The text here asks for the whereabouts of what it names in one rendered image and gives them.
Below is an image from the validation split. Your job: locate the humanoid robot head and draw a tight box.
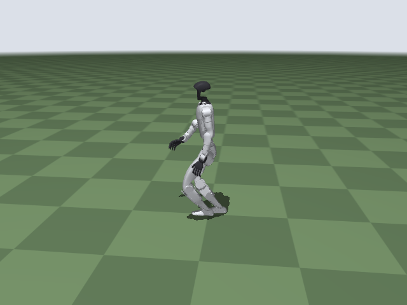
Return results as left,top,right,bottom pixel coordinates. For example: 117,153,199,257
193,81,211,105

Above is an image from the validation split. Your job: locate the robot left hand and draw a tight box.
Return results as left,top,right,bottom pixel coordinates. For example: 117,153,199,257
192,157,207,177

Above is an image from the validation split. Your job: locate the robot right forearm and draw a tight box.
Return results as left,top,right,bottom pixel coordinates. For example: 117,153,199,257
182,123,196,142

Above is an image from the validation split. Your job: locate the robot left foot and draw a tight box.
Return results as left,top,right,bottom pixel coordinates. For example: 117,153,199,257
191,208,214,216

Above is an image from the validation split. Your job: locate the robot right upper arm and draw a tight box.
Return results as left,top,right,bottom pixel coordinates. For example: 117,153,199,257
192,102,200,128

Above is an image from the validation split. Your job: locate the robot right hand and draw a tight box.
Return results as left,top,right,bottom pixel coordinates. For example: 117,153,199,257
169,136,184,150

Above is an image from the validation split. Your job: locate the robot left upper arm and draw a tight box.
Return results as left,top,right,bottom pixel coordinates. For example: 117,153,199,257
202,107,214,139

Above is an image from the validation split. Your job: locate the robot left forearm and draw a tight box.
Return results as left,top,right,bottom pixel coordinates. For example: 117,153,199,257
200,133,212,161

